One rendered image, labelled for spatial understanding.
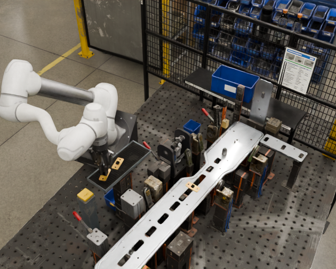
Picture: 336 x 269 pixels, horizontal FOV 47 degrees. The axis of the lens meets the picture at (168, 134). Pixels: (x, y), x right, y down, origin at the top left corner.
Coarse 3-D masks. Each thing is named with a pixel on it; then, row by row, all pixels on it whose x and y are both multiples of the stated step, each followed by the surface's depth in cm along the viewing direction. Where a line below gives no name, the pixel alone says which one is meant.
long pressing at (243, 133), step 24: (216, 144) 250; (240, 144) 250; (216, 168) 235; (168, 192) 221; (192, 192) 221; (144, 216) 209; (120, 240) 198; (144, 240) 198; (96, 264) 188; (144, 264) 189
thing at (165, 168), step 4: (160, 160) 229; (156, 164) 226; (160, 164) 226; (164, 164) 226; (168, 164) 226; (160, 168) 224; (164, 168) 224; (168, 168) 224; (160, 172) 225; (164, 172) 223; (168, 172) 227; (160, 176) 227; (164, 176) 225; (168, 176) 229; (164, 180) 227; (168, 180) 232; (164, 184) 230; (168, 184) 237; (164, 188) 235; (168, 188) 240; (164, 192) 237
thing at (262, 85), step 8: (264, 80) 243; (256, 88) 250; (264, 88) 246; (272, 88) 242; (256, 96) 254; (264, 96) 250; (256, 104) 257; (264, 104) 253; (256, 112) 261; (264, 112) 257; (256, 120) 265; (264, 120) 261
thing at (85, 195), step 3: (84, 189) 202; (87, 189) 202; (81, 192) 200; (84, 192) 200; (87, 192) 200; (90, 192) 200; (78, 195) 199; (81, 195) 199; (84, 195) 199; (87, 195) 199; (90, 195) 199; (81, 198) 198; (84, 198) 198; (87, 198) 198
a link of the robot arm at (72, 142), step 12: (24, 108) 196; (36, 108) 195; (24, 120) 198; (36, 120) 194; (48, 120) 184; (48, 132) 176; (60, 132) 169; (72, 132) 166; (84, 132) 167; (60, 144) 163; (72, 144) 162; (84, 144) 166; (60, 156) 164; (72, 156) 163
